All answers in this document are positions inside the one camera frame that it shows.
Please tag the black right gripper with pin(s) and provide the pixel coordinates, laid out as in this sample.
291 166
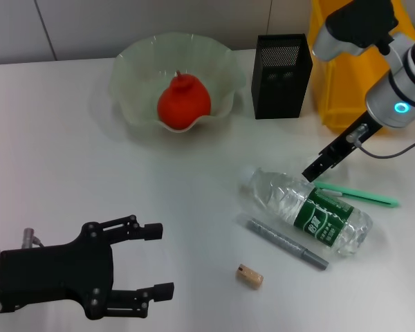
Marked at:
349 141

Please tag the pale green glass fruit bowl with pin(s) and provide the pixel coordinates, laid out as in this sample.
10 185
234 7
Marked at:
224 69

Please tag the red-orange orange fruit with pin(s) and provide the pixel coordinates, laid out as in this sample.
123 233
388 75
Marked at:
185 103

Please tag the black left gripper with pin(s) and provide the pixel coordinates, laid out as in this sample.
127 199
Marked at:
55 273

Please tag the clear green-label water bottle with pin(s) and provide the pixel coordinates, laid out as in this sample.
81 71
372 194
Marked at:
280 197

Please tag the black mesh pen holder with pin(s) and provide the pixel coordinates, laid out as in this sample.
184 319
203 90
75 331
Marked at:
280 97

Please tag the yellow plastic bin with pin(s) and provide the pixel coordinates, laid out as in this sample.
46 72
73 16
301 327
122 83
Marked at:
346 79

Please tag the grey marker pen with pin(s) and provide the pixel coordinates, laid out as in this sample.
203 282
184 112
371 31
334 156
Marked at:
280 240

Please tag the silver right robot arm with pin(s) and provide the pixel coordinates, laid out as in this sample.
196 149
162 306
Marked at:
394 76

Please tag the green white pen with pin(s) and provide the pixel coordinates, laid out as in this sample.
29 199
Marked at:
366 198

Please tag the small beige cork piece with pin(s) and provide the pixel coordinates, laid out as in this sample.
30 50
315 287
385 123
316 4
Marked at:
249 276

